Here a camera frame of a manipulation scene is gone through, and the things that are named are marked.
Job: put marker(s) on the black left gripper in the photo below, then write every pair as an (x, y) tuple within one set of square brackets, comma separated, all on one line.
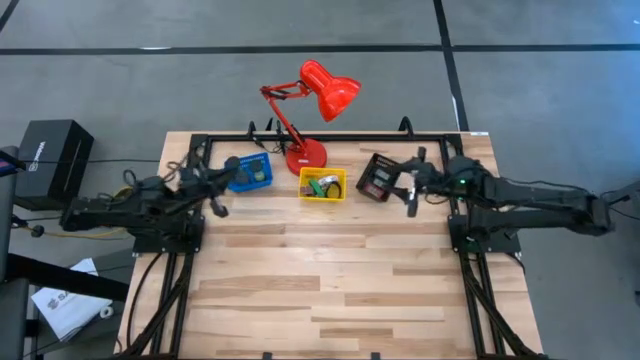
[(197, 182)]

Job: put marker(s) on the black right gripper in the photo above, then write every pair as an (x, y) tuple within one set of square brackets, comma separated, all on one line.
[(430, 177)]

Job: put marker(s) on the green wristwatch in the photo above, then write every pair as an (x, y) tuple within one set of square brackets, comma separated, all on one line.
[(316, 188)]

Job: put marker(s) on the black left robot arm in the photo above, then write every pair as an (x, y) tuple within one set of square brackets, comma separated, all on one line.
[(125, 210)]

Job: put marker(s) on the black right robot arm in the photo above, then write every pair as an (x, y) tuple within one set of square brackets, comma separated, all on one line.
[(540, 200)]

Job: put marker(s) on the blue plastic basket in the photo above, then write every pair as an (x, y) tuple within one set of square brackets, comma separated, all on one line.
[(250, 187)]

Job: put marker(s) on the black plastic basket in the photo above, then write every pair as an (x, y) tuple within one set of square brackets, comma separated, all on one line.
[(362, 187)]

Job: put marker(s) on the black arched table clamp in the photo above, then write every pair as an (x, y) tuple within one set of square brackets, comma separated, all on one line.
[(406, 124), (269, 124), (251, 129)]

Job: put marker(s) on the red desk lamp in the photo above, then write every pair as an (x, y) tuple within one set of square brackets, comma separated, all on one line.
[(306, 160)]

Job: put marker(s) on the yellow plastic basket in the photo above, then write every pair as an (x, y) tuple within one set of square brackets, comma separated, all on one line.
[(322, 170)]

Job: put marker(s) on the white tape roll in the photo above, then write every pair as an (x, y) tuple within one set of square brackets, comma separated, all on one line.
[(106, 313)]

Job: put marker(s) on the black cardboard box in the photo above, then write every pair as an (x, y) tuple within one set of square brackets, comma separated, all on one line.
[(50, 165)]

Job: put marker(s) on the black desk beam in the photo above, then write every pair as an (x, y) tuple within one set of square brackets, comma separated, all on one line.
[(65, 277)]

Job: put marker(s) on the white paper sheets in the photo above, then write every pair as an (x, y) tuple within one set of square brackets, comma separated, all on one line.
[(65, 310)]

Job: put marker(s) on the grey floor stand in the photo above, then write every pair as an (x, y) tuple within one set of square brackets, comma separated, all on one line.
[(622, 197)]

